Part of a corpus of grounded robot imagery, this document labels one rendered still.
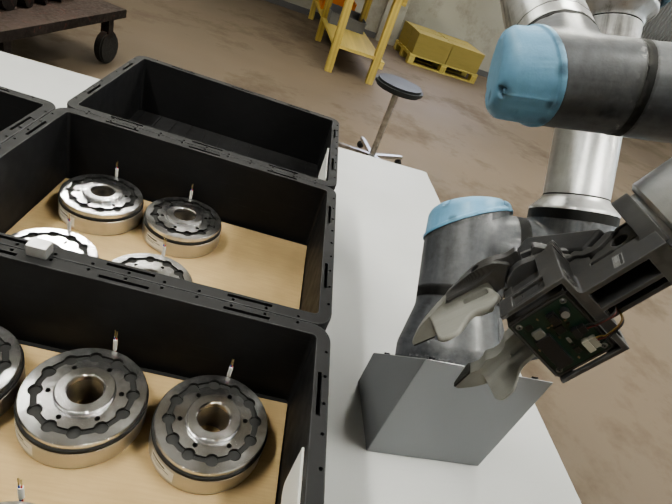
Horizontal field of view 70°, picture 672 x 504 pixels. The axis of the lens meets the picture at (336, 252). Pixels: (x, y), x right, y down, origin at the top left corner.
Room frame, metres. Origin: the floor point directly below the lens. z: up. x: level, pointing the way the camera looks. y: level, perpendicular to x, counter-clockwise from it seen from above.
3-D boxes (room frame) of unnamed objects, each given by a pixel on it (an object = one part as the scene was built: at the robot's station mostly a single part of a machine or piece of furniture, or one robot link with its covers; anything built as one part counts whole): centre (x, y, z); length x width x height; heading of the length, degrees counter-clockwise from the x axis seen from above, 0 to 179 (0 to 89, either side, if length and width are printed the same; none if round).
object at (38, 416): (0.24, 0.16, 0.86); 0.10 x 0.10 x 0.01
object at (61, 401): (0.24, 0.16, 0.86); 0.05 x 0.05 x 0.01
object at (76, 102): (0.76, 0.26, 0.92); 0.40 x 0.30 x 0.02; 101
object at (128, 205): (0.51, 0.32, 0.86); 0.10 x 0.10 x 0.01
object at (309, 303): (0.47, 0.20, 0.87); 0.40 x 0.30 x 0.11; 101
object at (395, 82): (3.06, 0.05, 0.29); 0.54 x 0.52 x 0.57; 6
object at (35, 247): (0.30, 0.25, 0.94); 0.02 x 0.01 x 0.01; 101
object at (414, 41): (7.39, -0.28, 0.20); 1.14 x 0.82 x 0.40; 106
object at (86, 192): (0.51, 0.32, 0.86); 0.05 x 0.05 x 0.01
